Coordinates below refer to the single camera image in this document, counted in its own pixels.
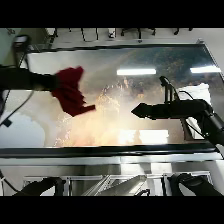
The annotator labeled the black cable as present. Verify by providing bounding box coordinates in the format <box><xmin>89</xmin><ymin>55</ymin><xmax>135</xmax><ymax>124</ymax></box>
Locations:
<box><xmin>0</xmin><ymin>89</ymin><xmax>36</xmax><ymax>128</ymax></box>

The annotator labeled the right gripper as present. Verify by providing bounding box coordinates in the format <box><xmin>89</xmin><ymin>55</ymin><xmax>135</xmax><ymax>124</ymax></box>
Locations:
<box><xmin>131</xmin><ymin>101</ymin><xmax>184</xmax><ymax>121</ymax></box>

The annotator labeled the red T-shirt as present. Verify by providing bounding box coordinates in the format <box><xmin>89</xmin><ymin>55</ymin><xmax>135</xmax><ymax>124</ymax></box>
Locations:
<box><xmin>50</xmin><ymin>66</ymin><xmax>97</xmax><ymax>118</ymax></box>

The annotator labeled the silver frame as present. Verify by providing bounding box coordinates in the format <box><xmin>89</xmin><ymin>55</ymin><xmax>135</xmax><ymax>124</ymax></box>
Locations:
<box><xmin>0</xmin><ymin>153</ymin><xmax>224</xmax><ymax>197</ymax></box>

